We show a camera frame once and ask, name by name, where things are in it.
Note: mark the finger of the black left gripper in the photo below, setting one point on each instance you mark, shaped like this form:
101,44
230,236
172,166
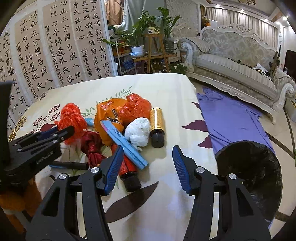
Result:
35,140

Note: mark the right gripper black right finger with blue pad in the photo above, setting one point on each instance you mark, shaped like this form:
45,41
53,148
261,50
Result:
239,217

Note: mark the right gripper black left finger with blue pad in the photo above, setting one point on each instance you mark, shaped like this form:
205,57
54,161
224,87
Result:
56,217

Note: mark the gold bottle black cap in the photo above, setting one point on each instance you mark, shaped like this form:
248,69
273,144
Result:
157,128

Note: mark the bright red plastic bag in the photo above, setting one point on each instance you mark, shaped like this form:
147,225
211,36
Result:
135,107

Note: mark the black trash bag bin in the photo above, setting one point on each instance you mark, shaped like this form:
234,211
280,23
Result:
260,171

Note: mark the red foam fruit net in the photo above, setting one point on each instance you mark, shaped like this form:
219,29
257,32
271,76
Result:
71,116

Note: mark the black foam tube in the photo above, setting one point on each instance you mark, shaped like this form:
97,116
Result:
70,165

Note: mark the dark red plastic bag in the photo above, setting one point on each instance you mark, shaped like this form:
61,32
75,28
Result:
91,144

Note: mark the orange plastic bag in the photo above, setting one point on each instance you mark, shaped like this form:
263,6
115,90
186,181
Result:
109,111

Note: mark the floral tablecloth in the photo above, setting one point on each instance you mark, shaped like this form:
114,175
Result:
161,209

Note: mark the red bottle black cap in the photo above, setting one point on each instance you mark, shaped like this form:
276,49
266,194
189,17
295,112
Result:
129,176

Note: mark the white crumpled tissue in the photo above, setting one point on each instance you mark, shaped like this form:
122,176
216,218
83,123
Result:
137,133

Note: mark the calligraphy screen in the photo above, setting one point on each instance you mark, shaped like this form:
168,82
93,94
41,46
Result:
52,44

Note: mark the purple cloth on floor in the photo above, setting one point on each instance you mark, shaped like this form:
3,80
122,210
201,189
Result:
229,120

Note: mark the plant in white pot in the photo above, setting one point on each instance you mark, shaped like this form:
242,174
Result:
133,37

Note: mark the wooden plant stand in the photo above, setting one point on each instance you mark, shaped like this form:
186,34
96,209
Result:
155,50

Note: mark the toy rifle on sofa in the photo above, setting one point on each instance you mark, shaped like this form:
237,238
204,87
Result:
274,64

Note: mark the ornate grey white sofa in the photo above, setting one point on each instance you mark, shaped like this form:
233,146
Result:
234,59

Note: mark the tall green plant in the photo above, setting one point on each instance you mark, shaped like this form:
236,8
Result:
168,23

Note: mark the black cabinet by wall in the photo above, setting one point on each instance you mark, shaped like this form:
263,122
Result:
290,64

